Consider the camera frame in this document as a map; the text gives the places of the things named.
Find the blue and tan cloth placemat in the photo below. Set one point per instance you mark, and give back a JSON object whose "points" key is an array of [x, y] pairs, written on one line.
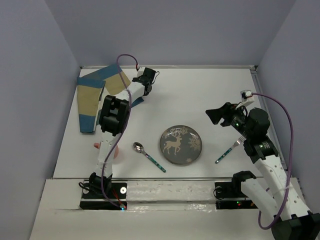
{"points": [[94, 87]]}

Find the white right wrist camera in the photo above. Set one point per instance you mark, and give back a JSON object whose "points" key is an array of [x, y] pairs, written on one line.
{"points": [[247, 97]]}

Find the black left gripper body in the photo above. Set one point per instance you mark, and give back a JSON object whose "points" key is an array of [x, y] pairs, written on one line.
{"points": [[147, 93]]}

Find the spoon with teal handle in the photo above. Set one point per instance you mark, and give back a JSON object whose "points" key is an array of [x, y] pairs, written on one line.
{"points": [[138, 147]]}

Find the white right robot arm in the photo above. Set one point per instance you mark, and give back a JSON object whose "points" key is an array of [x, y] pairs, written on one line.
{"points": [[290, 217]]}

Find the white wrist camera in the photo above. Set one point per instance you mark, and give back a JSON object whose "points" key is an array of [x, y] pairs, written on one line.
{"points": [[247, 97], [140, 72]]}

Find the fork with teal handle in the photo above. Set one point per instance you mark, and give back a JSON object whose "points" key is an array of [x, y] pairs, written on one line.
{"points": [[238, 142]]}

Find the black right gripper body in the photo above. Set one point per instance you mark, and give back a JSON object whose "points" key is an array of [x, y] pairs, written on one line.
{"points": [[234, 117]]}

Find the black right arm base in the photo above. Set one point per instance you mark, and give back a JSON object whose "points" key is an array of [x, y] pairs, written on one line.
{"points": [[227, 198]]}

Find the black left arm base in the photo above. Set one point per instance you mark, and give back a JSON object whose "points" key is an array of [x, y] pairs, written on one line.
{"points": [[93, 199]]}

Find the grey reindeer plate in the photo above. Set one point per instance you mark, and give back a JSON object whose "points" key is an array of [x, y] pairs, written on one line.
{"points": [[181, 145]]}

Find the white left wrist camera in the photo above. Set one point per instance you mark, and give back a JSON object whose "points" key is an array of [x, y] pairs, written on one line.
{"points": [[140, 72]]}

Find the pink mug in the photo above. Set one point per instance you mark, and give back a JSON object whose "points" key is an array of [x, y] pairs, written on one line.
{"points": [[116, 151]]}

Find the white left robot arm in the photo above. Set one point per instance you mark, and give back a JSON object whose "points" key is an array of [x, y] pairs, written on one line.
{"points": [[113, 119]]}

